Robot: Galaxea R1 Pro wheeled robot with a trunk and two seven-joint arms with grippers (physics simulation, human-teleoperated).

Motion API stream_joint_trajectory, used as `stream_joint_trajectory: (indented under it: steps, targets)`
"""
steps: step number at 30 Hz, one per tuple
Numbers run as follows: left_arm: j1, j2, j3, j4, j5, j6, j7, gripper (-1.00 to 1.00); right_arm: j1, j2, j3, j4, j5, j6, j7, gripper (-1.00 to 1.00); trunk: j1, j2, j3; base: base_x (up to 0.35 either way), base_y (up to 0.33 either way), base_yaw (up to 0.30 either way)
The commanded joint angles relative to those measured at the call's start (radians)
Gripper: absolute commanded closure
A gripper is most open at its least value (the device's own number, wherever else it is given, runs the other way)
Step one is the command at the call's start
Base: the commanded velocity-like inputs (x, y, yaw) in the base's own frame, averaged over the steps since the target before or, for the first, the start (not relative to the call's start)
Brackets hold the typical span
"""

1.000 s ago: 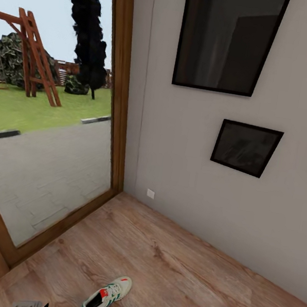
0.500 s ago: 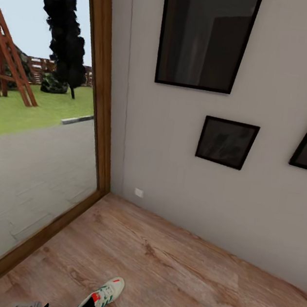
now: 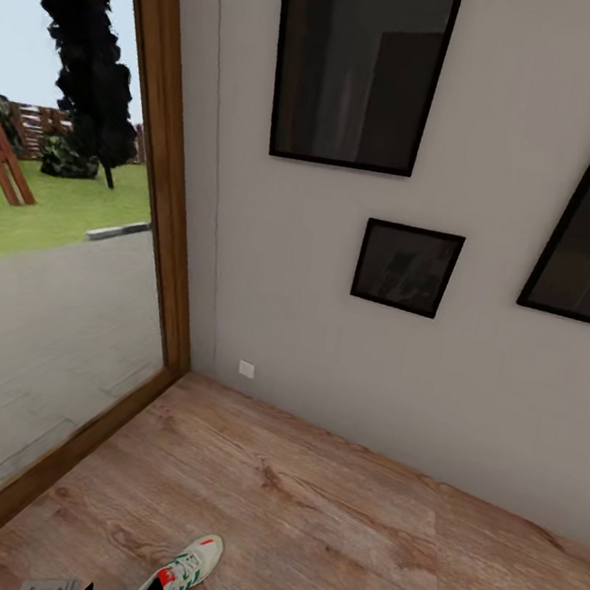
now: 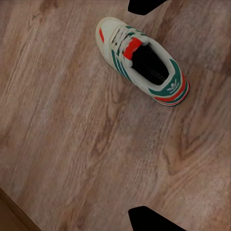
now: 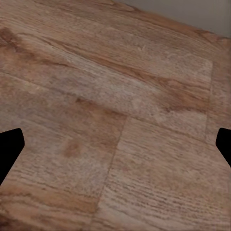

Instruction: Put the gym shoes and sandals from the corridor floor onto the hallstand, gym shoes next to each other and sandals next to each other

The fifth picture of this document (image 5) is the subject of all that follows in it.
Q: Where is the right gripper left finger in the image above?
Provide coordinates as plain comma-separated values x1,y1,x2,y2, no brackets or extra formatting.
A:
0,128,24,185

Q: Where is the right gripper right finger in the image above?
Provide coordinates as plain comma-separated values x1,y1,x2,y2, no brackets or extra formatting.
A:
216,128,231,167

